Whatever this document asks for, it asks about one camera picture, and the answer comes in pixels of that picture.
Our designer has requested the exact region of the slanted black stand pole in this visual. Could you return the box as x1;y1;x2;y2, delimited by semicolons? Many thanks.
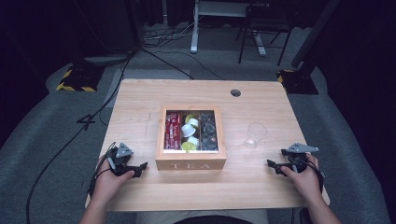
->
290;0;341;70

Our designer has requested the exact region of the clear plastic cup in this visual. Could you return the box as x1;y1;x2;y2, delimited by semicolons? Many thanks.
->
244;122;269;149

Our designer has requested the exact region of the black chair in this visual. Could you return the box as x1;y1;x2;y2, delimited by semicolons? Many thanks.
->
234;2;295;67

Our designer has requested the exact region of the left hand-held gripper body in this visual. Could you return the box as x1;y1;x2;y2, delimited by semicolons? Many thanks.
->
106;142;142;178

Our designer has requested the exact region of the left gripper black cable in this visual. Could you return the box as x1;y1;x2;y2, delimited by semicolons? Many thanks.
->
88;142;117;198

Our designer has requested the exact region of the stand base with hazard stripes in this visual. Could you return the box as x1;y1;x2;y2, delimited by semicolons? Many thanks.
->
276;68;319;95
55;63;106;93

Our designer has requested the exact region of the person's right hand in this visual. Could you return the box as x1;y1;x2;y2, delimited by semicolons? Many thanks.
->
279;153;323;204

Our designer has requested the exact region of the thin black floor cable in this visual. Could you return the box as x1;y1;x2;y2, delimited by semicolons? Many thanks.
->
139;46;226;81

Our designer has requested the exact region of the wooden tea box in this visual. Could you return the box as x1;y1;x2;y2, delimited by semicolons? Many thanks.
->
154;104;228;172

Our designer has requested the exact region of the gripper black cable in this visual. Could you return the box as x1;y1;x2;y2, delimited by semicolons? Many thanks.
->
303;154;327;195
88;142;117;198

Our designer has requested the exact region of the white desk leg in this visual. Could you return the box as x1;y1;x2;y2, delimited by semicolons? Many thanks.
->
190;0;201;55
252;30;268;57

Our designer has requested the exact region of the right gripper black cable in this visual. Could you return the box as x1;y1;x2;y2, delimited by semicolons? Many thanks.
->
303;154;327;195

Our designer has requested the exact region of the bundle of floor cables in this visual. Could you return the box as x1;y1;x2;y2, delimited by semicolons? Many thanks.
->
141;21;195;49

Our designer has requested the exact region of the red tea packet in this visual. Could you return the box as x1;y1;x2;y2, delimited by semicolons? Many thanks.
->
172;111;182;150
163;112;175;150

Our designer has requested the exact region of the person's left hand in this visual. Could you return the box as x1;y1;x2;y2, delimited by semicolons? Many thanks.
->
91;156;135;207

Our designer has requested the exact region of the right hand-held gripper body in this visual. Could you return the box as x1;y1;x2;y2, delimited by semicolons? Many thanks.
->
280;142;320;174

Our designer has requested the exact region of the long black floor cable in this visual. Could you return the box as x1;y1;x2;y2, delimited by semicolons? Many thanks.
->
25;49;138;224

